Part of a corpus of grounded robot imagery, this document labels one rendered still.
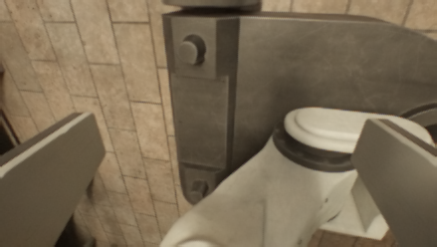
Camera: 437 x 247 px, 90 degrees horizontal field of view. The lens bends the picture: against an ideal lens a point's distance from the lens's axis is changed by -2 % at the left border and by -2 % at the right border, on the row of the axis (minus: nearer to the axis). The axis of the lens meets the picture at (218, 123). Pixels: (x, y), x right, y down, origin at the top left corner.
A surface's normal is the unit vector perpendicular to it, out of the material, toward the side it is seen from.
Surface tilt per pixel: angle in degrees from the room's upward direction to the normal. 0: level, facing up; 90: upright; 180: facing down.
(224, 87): 0
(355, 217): 90
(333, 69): 0
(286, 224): 90
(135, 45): 0
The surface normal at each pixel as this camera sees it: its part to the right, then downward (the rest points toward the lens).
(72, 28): -0.22, 0.50
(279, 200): 0.01, -0.86
